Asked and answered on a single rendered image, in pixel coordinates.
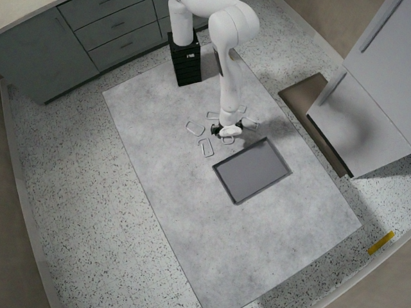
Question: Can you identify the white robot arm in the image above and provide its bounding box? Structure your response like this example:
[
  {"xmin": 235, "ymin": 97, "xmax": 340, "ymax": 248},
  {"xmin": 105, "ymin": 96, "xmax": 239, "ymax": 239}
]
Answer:
[{"xmin": 168, "ymin": 0, "xmax": 260, "ymax": 137}]

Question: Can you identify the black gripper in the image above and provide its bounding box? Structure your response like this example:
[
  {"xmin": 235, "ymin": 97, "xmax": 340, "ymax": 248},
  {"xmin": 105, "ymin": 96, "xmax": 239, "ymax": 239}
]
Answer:
[{"xmin": 211, "ymin": 120, "xmax": 243, "ymax": 137}]

